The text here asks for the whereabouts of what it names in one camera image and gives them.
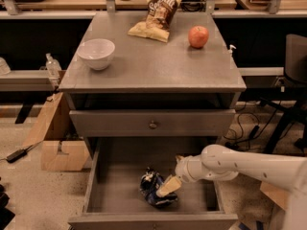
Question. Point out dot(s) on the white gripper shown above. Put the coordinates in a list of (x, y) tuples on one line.
[(182, 172)]

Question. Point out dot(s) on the blue chip bag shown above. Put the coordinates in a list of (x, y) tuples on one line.
[(150, 182)]

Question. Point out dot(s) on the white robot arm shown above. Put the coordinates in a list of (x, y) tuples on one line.
[(219, 163)]

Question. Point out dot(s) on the round metal drawer knob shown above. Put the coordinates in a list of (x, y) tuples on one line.
[(152, 125)]

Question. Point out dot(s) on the closed grey top drawer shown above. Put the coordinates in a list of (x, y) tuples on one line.
[(125, 123)]

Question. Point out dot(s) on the open grey middle drawer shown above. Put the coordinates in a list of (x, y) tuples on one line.
[(113, 200)]

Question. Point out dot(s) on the grey wooden drawer cabinet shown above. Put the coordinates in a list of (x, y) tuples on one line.
[(146, 74)]

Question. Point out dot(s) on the brown sea salt chip bag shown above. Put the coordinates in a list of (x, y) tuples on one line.
[(157, 23)]

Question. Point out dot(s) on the right cardboard box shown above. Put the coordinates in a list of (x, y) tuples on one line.
[(278, 196)]

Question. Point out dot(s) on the cardboard box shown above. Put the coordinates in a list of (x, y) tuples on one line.
[(61, 148), (278, 196)]

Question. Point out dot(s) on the left cardboard box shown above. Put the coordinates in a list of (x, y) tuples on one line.
[(61, 148)]

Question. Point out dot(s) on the white pump dispenser bottle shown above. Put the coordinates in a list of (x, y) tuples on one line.
[(232, 49)]

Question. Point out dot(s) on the red apple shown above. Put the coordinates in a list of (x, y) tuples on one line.
[(198, 36)]

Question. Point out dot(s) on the white bowl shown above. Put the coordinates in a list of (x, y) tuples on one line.
[(97, 53)]

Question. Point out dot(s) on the clear plastic bottle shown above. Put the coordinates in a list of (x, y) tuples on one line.
[(53, 68)]

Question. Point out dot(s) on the black power adapter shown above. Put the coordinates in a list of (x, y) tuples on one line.
[(16, 155)]

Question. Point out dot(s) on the black stand with cables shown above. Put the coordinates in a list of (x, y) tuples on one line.
[(295, 71)]

